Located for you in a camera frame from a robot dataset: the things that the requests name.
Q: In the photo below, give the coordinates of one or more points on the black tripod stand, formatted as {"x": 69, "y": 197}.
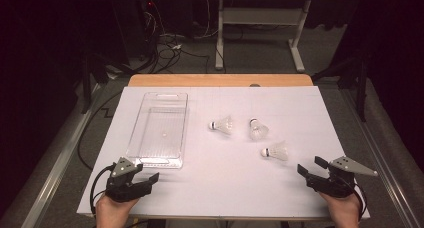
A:
{"x": 353, "y": 74}
{"x": 93, "y": 78}

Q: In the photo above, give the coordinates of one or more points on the white metal desk frame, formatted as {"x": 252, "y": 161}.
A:
{"x": 263, "y": 16}

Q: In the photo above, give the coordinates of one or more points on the aluminium rail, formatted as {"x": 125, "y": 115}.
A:
{"x": 56, "y": 168}
{"x": 380, "y": 161}

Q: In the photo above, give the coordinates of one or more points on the clear plastic container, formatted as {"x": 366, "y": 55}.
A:
{"x": 156, "y": 144}

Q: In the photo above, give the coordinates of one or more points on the person's left hand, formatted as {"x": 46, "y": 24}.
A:
{"x": 113, "y": 209}

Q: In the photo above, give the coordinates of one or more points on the person's right hand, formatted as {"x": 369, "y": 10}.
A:
{"x": 343, "y": 209}

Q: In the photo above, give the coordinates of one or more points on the white plastic shuttlecock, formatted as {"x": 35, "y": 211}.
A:
{"x": 278, "y": 151}
{"x": 224, "y": 125}
{"x": 257, "y": 130}

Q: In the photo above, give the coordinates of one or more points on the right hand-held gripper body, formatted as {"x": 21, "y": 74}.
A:
{"x": 340, "y": 178}

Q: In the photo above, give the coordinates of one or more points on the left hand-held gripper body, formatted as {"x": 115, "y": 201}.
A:
{"x": 125, "y": 184}

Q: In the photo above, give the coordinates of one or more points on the wooden table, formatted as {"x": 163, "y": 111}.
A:
{"x": 220, "y": 80}

